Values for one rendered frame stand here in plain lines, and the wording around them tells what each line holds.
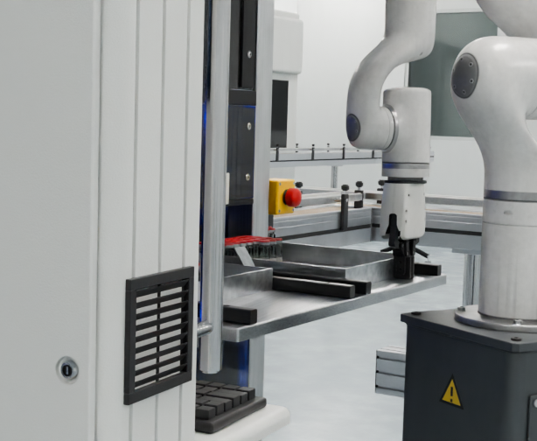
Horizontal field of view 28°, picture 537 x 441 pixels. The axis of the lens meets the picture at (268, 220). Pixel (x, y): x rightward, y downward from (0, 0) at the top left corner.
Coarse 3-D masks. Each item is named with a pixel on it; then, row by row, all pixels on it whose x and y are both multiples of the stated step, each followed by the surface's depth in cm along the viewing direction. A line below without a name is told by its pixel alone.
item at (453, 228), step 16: (304, 192) 303; (320, 192) 301; (352, 192) 295; (368, 192) 293; (432, 208) 292; (448, 208) 291; (432, 224) 281; (448, 224) 279; (464, 224) 276; (480, 224) 274; (384, 240) 288; (432, 240) 281; (448, 240) 279; (464, 240) 276; (480, 240) 274
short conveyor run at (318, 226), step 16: (336, 192) 289; (304, 208) 280; (320, 208) 283; (336, 208) 285; (352, 208) 286; (368, 208) 286; (272, 224) 244; (288, 224) 252; (304, 224) 259; (320, 224) 265; (336, 224) 272; (352, 224) 279; (368, 224) 287; (288, 240) 253; (304, 240) 259; (320, 240) 266; (336, 240) 272; (352, 240) 280; (368, 240) 288
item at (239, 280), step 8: (200, 264) 184; (224, 264) 181; (232, 264) 180; (224, 272) 181; (232, 272) 181; (240, 272) 180; (248, 272) 171; (256, 272) 173; (264, 272) 175; (272, 272) 177; (224, 280) 165; (232, 280) 167; (240, 280) 169; (248, 280) 171; (256, 280) 173; (264, 280) 175; (272, 280) 177; (224, 288) 165; (232, 288) 167; (240, 288) 169; (248, 288) 171; (256, 288) 173; (264, 288) 175; (224, 296) 165; (232, 296) 167; (240, 296) 169
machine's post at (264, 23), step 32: (256, 0) 216; (256, 32) 216; (256, 64) 217; (256, 96) 217; (256, 128) 218; (256, 160) 219; (256, 192) 220; (256, 224) 220; (256, 352) 224; (256, 384) 225
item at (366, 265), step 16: (288, 256) 214; (304, 256) 212; (320, 256) 210; (336, 256) 209; (352, 256) 207; (368, 256) 205; (384, 256) 203; (304, 272) 183; (320, 272) 181; (336, 272) 180; (352, 272) 181; (368, 272) 186; (384, 272) 191
